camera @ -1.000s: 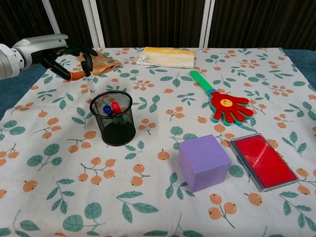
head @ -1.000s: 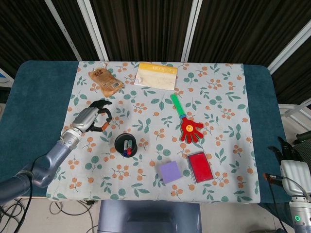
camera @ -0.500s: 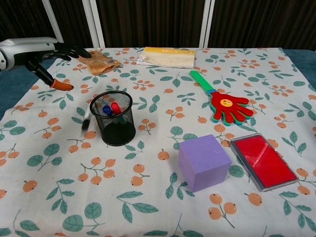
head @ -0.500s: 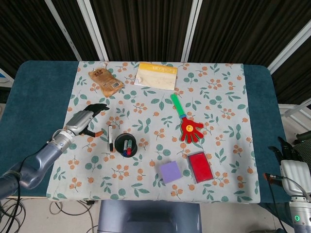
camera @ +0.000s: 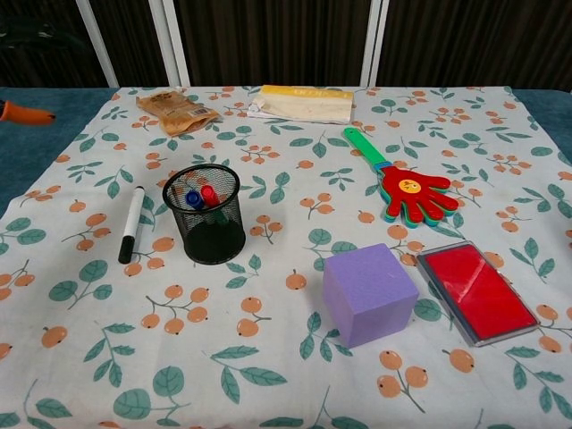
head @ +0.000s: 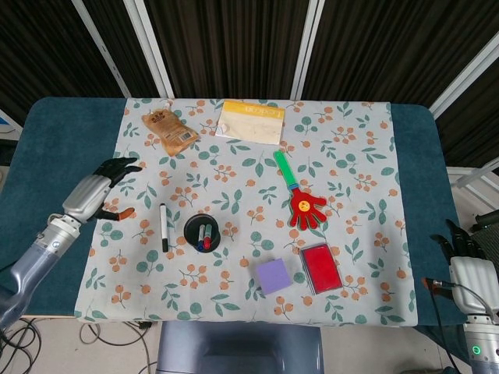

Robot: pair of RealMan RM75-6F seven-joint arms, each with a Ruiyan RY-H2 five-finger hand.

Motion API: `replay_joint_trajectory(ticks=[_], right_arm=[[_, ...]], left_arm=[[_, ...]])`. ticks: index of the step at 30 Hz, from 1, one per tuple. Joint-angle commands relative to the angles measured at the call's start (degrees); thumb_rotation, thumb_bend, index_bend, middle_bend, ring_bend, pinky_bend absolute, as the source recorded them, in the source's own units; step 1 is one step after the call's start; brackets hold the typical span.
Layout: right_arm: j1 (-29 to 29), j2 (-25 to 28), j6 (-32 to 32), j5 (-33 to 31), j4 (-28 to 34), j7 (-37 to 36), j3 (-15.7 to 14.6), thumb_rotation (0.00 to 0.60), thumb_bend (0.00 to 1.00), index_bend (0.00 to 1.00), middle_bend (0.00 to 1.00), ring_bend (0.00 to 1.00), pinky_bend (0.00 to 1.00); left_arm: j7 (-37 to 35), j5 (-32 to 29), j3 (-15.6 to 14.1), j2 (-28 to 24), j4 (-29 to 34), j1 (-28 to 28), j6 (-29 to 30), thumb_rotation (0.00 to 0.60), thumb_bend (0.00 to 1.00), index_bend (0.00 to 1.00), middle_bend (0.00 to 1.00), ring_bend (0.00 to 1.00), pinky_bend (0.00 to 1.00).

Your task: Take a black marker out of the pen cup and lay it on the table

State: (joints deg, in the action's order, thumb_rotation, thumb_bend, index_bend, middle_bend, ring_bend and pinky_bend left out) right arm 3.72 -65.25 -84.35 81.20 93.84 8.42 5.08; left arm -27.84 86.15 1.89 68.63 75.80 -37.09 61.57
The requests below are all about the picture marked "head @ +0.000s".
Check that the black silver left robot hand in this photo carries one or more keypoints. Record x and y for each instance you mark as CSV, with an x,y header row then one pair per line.
x,y
87,195

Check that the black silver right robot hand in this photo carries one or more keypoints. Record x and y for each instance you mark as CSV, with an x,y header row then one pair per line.
x,y
471,280

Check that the white marker with black cap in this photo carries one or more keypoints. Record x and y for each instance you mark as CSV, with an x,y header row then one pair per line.
x,y
164,228

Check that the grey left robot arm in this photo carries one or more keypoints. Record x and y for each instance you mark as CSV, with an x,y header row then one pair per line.
x,y
35,257

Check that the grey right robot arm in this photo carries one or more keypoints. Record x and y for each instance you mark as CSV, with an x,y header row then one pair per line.
x,y
481,343

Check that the black mesh pen holder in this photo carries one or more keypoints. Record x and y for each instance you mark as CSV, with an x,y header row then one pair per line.
x,y
191,233

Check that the red green hand clapper toy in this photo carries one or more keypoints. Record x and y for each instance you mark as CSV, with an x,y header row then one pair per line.
x,y
306,210

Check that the teal table cover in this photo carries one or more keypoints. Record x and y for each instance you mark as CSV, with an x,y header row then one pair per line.
x,y
58,136

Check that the white metal rack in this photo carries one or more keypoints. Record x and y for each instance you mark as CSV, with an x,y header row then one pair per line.
x,y
473,181

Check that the brown snack pouch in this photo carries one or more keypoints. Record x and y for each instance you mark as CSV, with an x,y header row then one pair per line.
x,y
171,130

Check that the red ink pad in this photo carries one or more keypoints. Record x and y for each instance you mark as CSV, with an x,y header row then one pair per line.
x,y
321,270

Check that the floral print tablecloth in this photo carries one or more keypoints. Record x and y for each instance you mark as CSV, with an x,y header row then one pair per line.
x,y
241,175

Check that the yellow white zip bag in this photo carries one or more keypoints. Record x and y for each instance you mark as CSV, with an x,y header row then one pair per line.
x,y
251,124

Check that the purple foam cube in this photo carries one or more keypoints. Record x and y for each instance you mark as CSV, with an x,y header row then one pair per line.
x,y
273,276

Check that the grey robot torso base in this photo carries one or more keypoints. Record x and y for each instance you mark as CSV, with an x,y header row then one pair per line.
x,y
239,350

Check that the single white frame post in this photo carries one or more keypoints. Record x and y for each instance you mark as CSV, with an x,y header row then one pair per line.
x,y
101,48

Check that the double white frame post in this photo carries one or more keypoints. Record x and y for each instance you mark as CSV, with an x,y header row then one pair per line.
x,y
150,48

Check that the slanted white frame post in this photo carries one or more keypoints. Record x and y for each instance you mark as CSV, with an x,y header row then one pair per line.
x,y
464,80

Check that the wide white frame post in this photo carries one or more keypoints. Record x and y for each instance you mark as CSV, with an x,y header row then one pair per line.
x,y
308,48

